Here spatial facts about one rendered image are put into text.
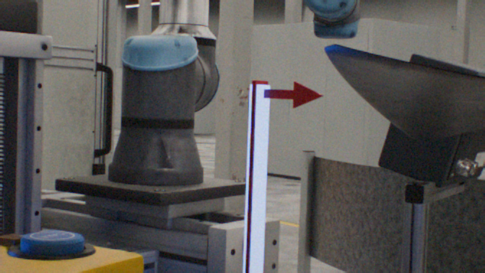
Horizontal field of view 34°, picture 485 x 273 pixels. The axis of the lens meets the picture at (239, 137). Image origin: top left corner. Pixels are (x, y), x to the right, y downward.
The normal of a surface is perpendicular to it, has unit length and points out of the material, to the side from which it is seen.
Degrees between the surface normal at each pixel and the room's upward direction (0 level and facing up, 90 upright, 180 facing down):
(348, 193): 90
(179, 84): 90
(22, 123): 90
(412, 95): 164
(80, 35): 90
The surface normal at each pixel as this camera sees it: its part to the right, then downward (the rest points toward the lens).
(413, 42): 0.66, 0.07
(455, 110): -0.14, 0.96
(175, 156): 0.47, -0.24
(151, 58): -0.11, 0.00
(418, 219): -0.50, 0.03
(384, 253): -0.83, 0.00
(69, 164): 0.86, 0.06
